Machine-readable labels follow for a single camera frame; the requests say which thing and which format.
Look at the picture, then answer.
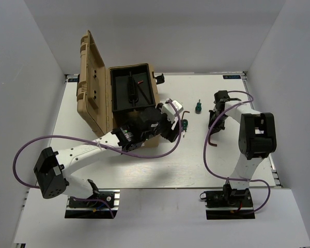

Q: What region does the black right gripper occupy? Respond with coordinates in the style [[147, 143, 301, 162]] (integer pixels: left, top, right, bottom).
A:
[[208, 110, 228, 135]]

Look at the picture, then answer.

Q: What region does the green stubby phillips screwdriver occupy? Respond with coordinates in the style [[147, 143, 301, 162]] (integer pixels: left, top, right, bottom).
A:
[[181, 119, 189, 137]]

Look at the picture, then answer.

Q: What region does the long thin bronze hex key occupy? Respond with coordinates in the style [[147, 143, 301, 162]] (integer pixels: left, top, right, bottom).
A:
[[137, 80, 151, 105]]

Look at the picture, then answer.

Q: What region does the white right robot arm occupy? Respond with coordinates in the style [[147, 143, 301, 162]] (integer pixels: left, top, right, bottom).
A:
[[208, 90, 277, 206]]

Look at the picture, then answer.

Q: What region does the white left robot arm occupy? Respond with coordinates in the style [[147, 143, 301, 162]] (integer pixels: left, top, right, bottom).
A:
[[34, 101, 183, 206]]

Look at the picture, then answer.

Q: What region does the black toolbox tray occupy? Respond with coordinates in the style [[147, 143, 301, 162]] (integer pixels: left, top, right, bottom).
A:
[[110, 64, 156, 113]]

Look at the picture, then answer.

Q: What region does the tan plastic toolbox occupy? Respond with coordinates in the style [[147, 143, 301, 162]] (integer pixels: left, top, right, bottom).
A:
[[76, 31, 164, 137]]

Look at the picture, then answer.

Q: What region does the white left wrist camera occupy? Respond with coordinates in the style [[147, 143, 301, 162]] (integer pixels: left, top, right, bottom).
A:
[[161, 98, 184, 123]]

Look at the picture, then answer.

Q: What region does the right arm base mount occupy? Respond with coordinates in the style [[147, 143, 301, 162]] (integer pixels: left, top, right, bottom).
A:
[[199, 190, 255, 220]]

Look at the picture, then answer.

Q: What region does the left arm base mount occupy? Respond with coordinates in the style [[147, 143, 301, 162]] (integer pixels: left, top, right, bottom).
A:
[[65, 189, 120, 219]]

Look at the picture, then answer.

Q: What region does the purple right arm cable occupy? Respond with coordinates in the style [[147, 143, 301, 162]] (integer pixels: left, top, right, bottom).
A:
[[203, 90, 272, 213]]

